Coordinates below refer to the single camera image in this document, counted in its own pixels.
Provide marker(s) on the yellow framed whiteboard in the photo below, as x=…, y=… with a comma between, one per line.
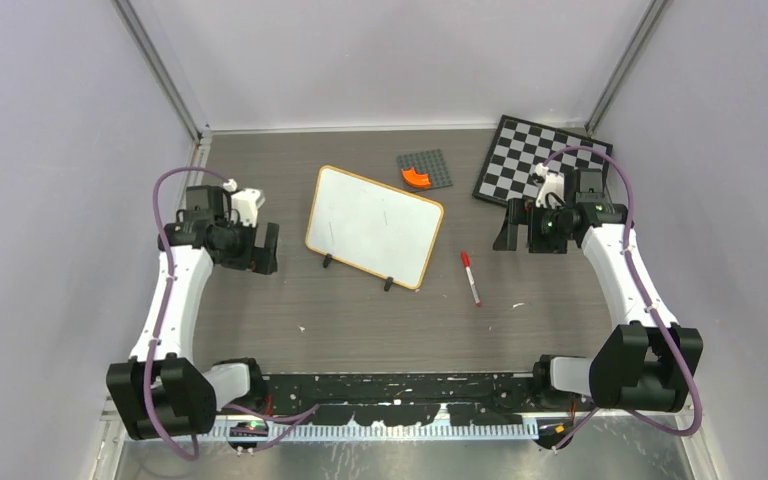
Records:
x=373, y=227

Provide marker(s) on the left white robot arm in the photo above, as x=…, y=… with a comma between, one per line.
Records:
x=159, y=391

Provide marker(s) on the white slotted cable duct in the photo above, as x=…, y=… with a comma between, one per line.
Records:
x=438, y=430

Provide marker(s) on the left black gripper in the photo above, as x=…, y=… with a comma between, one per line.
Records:
x=261, y=260

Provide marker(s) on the orange curved block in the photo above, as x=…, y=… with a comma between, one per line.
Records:
x=416, y=179

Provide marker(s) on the red whiteboard marker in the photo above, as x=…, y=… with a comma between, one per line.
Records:
x=471, y=280

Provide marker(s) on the grey lego baseplate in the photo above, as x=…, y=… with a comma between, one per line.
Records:
x=431, y=162

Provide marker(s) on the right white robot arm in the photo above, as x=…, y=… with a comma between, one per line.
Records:
x=648, y=360

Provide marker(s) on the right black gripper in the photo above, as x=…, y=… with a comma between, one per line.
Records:
x=519, y=212

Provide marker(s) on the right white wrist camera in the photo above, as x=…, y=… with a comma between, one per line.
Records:
x=551, y=187

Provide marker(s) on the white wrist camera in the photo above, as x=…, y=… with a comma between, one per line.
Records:
x=551, y=187
x=244, y=202

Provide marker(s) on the black white chessboard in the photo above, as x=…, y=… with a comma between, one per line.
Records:
x=518, y=146

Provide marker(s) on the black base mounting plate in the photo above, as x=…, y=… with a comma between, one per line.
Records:
x=470, y=399

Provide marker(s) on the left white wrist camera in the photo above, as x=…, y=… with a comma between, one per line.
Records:
x=244, y=202

